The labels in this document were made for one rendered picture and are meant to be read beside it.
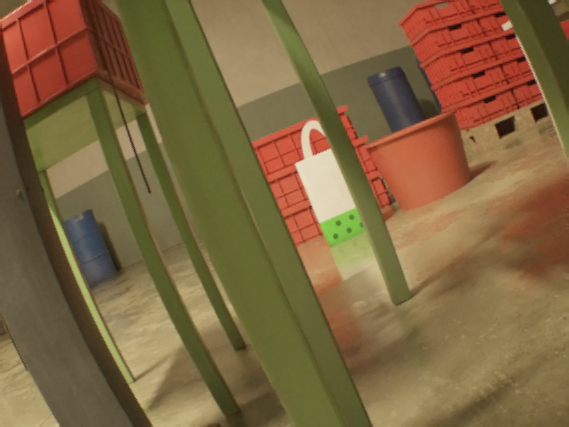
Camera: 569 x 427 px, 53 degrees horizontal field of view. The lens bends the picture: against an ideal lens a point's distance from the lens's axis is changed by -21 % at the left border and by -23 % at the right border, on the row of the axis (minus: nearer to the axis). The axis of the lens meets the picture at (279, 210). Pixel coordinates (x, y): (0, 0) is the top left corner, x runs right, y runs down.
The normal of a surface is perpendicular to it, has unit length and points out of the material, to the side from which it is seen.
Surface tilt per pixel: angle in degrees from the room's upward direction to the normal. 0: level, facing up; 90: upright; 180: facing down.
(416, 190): 99
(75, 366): 90
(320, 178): 85
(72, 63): 90
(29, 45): 90
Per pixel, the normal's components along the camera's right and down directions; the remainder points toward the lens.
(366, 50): 0.02, 0.04
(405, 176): -0.52, 0.44
